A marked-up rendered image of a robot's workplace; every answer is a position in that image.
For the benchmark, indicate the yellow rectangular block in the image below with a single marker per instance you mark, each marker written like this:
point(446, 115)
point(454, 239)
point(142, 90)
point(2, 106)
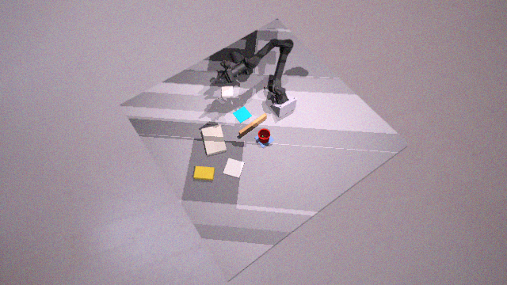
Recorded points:
point(204, 173)

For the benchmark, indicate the dark red cup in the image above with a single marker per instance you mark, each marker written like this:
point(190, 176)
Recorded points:
point(264, 132)

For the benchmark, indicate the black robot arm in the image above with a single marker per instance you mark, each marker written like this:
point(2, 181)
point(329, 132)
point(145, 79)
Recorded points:
point(274, 85)

